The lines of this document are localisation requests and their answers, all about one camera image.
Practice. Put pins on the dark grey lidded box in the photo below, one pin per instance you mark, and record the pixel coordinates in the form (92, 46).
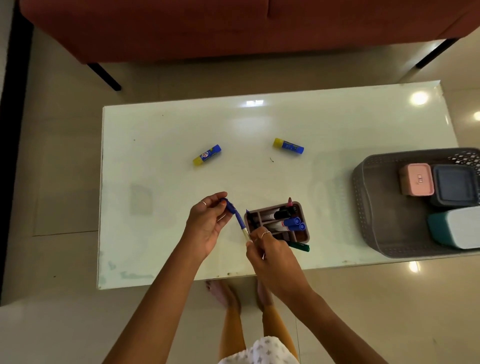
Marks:
(454, 185)

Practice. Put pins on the mauve plastic pen organizer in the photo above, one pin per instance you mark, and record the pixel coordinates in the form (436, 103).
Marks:
(302, 234)

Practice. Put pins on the person's right hand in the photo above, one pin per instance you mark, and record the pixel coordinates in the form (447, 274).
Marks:
(275, 264)

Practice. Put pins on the black capped white marker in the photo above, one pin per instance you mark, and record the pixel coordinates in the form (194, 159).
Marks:
(280, 215)

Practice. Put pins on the green marker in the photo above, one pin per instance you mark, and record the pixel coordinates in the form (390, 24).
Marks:
(300, 246)

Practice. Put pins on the person's right forearm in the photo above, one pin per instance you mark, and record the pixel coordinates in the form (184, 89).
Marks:
(337, 330)

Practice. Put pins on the blue yellow glue stick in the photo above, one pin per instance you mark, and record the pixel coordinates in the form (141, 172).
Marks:
(207, 155)
(288, 146)

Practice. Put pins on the person's left leg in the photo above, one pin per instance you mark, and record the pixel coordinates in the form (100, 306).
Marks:
(229, 318)

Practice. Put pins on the grey perforated plastic basket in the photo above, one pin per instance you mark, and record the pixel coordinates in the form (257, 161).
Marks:
(375, 210)

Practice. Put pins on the person's leg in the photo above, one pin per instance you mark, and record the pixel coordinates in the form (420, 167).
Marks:
(275, 322)
(229, 318)

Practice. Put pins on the person's right leg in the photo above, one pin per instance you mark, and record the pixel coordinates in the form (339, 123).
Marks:
(275, 322)

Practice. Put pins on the person's left forearm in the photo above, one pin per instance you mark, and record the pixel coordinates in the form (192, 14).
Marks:
(153, 315)

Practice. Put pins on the teal white lidded box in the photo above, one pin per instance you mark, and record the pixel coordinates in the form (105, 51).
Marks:
(455, 228)

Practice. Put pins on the person's right fingers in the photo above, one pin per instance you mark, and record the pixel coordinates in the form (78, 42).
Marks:
(258, 238)

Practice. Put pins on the white patterned shorts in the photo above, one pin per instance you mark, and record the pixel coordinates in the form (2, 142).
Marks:
(260, 352)

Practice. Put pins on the pink lidded box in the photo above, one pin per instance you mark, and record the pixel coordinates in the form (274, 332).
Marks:
(415, 180)

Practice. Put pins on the blue marker pen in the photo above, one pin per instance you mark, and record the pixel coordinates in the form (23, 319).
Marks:
(238, 219)

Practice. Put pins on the red fabric sofa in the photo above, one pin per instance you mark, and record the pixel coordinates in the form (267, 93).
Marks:
(240, 26)

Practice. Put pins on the person's left hand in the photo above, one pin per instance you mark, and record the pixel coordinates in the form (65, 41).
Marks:
(200, 227)

